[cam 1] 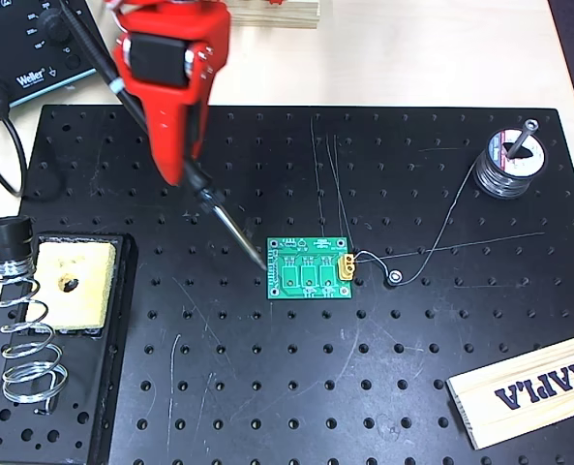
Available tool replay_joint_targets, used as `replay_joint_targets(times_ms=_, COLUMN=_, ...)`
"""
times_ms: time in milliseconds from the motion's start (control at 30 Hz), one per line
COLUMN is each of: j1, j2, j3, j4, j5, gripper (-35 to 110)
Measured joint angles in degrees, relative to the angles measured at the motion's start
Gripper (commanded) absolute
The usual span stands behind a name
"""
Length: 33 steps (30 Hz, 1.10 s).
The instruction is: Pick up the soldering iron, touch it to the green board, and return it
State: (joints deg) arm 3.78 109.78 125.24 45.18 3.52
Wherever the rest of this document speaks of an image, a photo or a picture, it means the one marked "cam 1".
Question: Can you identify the black soldering iron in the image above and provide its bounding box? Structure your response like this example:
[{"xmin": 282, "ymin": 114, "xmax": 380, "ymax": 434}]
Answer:
[{"xmin": 58, "ymin": 0, "xmax": 269, "ymax": 272}]

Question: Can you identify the green circuit board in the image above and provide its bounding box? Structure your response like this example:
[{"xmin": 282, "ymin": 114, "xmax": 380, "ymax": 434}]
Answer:
[{"xmin": 265, "ymin": 235, "xmax": 354, "ymax": 300}]

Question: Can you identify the teal Weller soldering station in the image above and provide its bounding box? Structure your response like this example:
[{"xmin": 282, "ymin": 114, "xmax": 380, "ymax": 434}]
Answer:
[{"xmin": 0, "ymin": 0, "xmax": 114, "ymax": 117}]

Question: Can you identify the yellow cleaning sponge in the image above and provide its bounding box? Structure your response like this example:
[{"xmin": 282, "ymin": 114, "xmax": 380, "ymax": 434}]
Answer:
[{"xmin": 24, "ymin": 240, "xmax": 118, "ymax": 333}]

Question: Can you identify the metal spring iron holder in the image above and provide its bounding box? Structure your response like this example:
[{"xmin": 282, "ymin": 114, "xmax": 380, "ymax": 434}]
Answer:
[{"xmin": 0, "ymin": 216, "xmax": 70, "ymax": 418}]

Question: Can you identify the yellow power connector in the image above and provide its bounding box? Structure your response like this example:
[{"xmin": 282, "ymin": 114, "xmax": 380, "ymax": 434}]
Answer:
[{"xmin": 335, "ymin": 252, "xmax": 359, "ymax": 283}]

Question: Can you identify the black perforated breadboard plate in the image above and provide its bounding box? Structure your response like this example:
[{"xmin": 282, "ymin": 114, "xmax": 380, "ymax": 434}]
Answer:
[{"xmin": 0, "ymin": 104, "xmax": 574, "ymax": 465}]

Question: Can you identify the black iron stand base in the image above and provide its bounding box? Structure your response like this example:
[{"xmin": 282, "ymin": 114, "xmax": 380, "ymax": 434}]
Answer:
[{"xmin": 0, "ymin": 232, "xmax": 140, "ymax": 465}]

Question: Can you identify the printed Kapla wooden plank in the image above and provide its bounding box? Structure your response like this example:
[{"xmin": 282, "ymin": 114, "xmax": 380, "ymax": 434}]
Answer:
[{"xmin": 445, "ymin": 331, "xmax": 574, "ymax": 450}]

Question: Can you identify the thin solder wire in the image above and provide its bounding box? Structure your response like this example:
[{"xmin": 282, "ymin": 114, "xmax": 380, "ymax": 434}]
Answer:
[{"xmin": 352, "ymin": 162, "xmax": 481, "ymax": 287}]

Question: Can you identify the solder wire spool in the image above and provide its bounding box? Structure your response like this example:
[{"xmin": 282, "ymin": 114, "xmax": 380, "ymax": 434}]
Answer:
[{"xmin": 472, "ymin": 126, "xmax": 549, "ymax": 200}]

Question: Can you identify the metal spool post bolt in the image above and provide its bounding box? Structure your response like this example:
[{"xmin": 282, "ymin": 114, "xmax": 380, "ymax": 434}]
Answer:
[{"xmin": 506, "ymin": 118, "xmax": 540, "ymax": 161}]

